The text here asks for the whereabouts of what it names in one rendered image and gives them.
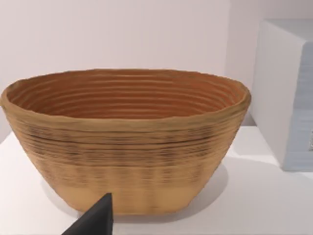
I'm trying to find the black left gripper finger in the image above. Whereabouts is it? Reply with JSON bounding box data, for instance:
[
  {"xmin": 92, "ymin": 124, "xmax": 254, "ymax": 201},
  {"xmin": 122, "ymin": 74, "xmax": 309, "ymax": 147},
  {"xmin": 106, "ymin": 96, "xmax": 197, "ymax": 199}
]
[{"xmin": 61, "ymin": 192, "xmax": 114, "ymax": 235}]

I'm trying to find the brown woven basket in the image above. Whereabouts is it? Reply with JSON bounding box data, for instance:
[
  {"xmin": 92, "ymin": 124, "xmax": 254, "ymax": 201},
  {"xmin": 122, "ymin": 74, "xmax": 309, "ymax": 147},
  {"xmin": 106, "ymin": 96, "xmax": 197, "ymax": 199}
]
[{"xmin": 0, "ymin": 69, "xmax": 252, "ymax": 216}]

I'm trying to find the pale blue-grey box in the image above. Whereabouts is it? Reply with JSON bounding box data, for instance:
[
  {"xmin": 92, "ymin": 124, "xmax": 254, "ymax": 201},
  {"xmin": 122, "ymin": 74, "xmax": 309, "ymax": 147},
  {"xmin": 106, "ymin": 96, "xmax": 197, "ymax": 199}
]
[{"xmin": 250, "ymin": 19, "xmax": 313, "ymax": 173}]

